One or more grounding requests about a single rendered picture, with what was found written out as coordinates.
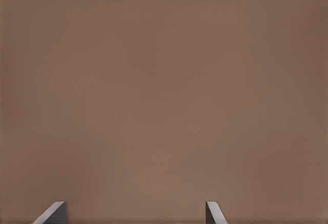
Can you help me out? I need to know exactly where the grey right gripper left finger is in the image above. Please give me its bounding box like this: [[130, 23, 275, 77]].
[[31, 200, 68, 224]]

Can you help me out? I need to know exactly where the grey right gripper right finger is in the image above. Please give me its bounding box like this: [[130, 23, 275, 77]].
[[205, 201, 227, 224]]

